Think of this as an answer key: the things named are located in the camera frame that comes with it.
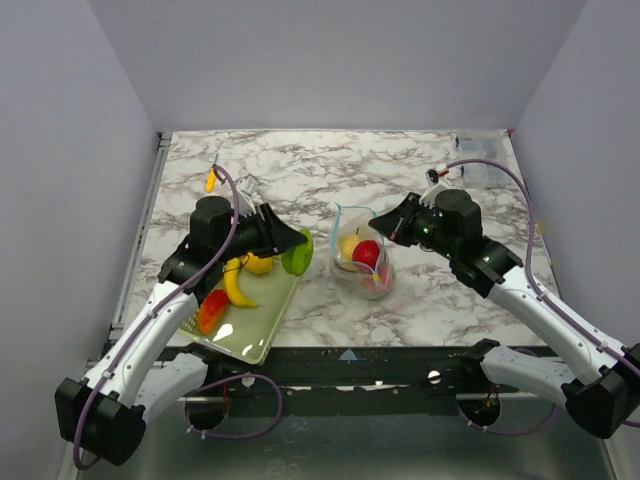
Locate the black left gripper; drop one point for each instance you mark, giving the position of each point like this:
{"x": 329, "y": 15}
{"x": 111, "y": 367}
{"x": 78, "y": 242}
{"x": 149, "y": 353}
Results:
{"x": 276, "y": 236}

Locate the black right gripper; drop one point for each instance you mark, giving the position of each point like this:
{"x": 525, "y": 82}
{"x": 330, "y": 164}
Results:
{"x": 407, "y": 223}

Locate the green starfruit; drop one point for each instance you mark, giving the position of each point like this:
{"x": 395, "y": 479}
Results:
{"x": 297, "y": 261}

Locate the red apple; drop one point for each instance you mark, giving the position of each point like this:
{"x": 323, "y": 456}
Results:
{"x": 367, "y": 253}

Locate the clear zip top bag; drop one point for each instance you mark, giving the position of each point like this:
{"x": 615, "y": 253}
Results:
{"x": 351, "y": 274}

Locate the yellow pear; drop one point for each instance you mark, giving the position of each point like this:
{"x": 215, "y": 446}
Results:
{"x": 347, "y": 244}

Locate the red pomegranate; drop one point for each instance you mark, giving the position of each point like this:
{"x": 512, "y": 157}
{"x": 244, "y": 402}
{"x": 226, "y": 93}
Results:
{"x": 380, "y": 283}

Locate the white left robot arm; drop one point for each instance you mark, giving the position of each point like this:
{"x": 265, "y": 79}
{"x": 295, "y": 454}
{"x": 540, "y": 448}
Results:
{"x": 106, "y": 413}

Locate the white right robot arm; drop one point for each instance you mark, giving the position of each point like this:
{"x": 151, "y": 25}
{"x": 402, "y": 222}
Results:
{"x": 596, "y": 378}

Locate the yellow banana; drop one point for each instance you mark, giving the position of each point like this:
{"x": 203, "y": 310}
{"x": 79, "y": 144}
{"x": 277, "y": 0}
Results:
{"x": 230, "y": 282}

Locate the red orange mango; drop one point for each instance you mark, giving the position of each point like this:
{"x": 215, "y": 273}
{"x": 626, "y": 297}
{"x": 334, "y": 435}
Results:
{"x": 211, "y": 311}

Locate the green perforated plastic basket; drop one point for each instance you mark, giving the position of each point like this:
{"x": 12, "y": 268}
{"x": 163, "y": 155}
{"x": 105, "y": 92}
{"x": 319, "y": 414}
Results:
{"x": 247, "y": 333}

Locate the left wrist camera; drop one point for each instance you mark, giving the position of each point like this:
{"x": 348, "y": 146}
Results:
{"x": 247, "y": 187}

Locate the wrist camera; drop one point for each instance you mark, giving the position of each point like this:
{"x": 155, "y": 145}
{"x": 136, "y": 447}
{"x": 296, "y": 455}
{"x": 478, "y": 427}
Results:
{"x": 440, "y": 178}
{"x": 247, "y": 187}

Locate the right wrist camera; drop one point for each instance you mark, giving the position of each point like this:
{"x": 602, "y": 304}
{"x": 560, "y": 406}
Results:
{"x": 440, "y": 178}

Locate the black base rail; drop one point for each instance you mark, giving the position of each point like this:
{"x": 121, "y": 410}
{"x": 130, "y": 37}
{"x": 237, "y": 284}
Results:
{"x": 340, "y": 381}

